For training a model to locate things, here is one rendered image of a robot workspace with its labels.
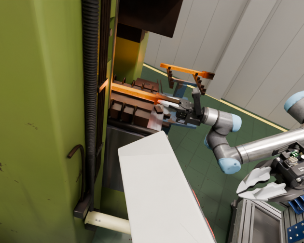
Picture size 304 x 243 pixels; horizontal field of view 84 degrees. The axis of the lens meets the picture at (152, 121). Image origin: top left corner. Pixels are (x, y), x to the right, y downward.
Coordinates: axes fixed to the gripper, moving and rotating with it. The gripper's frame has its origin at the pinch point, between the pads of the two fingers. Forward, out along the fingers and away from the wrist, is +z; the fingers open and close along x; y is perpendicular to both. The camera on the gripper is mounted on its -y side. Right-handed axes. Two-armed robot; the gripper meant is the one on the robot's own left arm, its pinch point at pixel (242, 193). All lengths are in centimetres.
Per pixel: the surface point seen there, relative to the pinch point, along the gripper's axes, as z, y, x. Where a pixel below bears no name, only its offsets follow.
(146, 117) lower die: 13.8, -1.5, -36.4
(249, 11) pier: -172, -62, -221
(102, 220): 45, -23, -15
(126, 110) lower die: 20.2, 2.2, -40.4
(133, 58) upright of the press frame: 9, 5, -74
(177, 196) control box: 13.0, 22.5, 3.4
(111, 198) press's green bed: 52, -50, -36
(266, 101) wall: -181, -195, -164
